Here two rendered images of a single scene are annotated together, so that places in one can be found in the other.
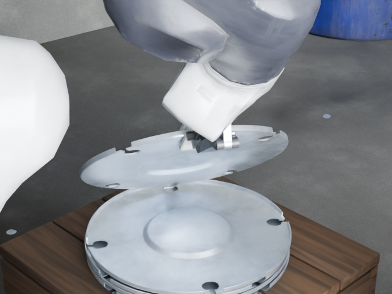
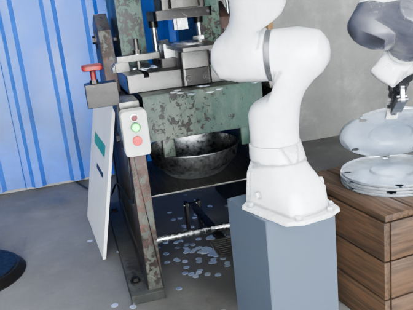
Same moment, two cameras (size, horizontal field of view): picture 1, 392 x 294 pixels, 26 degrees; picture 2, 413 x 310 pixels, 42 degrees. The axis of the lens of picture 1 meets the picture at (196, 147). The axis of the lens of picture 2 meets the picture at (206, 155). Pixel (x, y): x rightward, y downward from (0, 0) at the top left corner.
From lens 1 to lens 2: 0.60 m
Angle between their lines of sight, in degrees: 25
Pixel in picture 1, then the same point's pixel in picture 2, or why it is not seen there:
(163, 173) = (380, 143)
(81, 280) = (337, 186)
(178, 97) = (377, 68)
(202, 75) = (388, 59)
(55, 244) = (326, 176)
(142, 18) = (361, 29)
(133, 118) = not seen: hidden behind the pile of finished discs
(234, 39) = (398, 35)
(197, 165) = (397, 140)
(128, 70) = not seen: hidden behind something
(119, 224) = (357, 167)
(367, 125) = not seen: outside the picture
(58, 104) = (326, 47)
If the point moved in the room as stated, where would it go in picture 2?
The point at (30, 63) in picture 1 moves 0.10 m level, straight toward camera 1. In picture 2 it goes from (316, 32) to (317, 36)
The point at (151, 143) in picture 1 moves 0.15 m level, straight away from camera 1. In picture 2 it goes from (371, 114) to (374, 103)
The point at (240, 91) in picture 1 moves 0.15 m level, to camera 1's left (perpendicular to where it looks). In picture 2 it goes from (404, 64) to (337, 68)
